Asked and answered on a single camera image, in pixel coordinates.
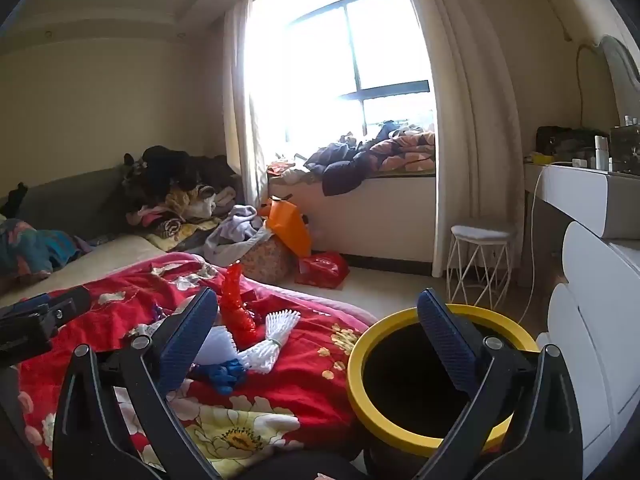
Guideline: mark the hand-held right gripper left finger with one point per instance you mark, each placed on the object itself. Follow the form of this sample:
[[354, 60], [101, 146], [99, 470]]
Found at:
[[190, 332]]

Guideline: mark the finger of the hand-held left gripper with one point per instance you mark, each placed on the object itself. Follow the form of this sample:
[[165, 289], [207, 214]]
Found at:
[[70, 305], [25, 304]]

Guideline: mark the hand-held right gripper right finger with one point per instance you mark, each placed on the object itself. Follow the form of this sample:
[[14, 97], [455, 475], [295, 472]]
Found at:
[[445, 335]]

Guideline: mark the blue plastic wrapper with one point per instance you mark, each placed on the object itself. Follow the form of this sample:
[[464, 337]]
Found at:
[[220, 375]]

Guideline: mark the red crinkled plastic wrapper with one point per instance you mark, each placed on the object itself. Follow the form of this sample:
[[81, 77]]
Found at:
[[235, 305]]

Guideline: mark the yellow-rimmed black bin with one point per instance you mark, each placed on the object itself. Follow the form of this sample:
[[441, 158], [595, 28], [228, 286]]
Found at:
[[360, 360]]

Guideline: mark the beige bed sheet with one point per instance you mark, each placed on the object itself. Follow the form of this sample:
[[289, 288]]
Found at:
[[100, 265]]

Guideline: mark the teal printed cloth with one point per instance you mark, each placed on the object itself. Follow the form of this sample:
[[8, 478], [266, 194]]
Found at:
[[35, 252]]

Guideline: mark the grey upholstered headboard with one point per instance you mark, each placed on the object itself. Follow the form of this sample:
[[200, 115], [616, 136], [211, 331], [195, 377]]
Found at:
[[75, 205]]

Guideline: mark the black cloth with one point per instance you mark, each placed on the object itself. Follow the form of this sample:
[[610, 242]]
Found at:
[[15, 200]]

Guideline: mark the floral fabric basket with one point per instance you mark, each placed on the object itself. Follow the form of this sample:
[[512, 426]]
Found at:
[[267, 260]]

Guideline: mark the patterned clothes pile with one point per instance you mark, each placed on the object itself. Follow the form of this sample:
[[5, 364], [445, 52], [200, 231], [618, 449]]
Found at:
[[175, 225]]

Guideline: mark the lavender garment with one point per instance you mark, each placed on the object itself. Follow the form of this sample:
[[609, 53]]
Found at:
[[235, 225]]

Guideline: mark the red floral blanket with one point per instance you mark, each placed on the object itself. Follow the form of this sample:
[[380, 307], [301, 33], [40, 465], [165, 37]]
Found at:
[[300, 390]]

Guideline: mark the white window seat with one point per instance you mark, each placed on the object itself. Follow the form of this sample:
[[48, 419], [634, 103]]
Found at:
[[390, 220]]

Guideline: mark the red plastic bag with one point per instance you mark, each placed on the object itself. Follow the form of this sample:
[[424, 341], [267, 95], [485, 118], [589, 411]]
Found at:
[[322, 267]]

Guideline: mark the orange plastic bag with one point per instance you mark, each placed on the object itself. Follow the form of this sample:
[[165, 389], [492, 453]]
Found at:
[[287, 227]]

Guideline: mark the white drawer cabinet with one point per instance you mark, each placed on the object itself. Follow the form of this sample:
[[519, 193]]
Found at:
[[590, 310]]

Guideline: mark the black clothes pile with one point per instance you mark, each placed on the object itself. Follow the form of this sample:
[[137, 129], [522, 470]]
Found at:
[[165, 165]]

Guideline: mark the orange patterned quilt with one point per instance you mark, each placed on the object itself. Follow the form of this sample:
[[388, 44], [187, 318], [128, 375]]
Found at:
[[410, 152]]

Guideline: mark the pale cloth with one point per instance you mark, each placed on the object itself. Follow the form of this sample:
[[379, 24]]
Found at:
[[295, 176]]

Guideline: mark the navy padded jacket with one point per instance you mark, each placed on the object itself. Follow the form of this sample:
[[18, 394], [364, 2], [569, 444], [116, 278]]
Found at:
[[340, 175]]

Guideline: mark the white vanity desk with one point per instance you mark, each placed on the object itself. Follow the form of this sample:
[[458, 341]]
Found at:
[[575, 190]]

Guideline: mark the wide cream curtain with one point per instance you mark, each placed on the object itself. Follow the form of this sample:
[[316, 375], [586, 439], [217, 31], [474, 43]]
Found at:
[[465, 135]]

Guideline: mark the yellow packet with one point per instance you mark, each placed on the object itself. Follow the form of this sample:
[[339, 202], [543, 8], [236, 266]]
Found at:
[[542, 159]]

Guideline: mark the narrow cream curtain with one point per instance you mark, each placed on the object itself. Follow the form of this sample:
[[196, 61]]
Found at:
[[237, 110]]

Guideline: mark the black bag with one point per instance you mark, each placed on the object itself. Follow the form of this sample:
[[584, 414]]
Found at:
[[565, 140]]

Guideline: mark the white bottle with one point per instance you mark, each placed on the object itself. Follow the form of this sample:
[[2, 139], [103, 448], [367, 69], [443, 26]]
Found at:
[[601, 152]]

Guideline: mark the window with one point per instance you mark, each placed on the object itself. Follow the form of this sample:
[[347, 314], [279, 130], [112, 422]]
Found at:
[[380, 40]]

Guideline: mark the silver framed mirror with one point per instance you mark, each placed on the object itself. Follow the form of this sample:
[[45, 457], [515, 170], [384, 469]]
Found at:
[[622, 60]]

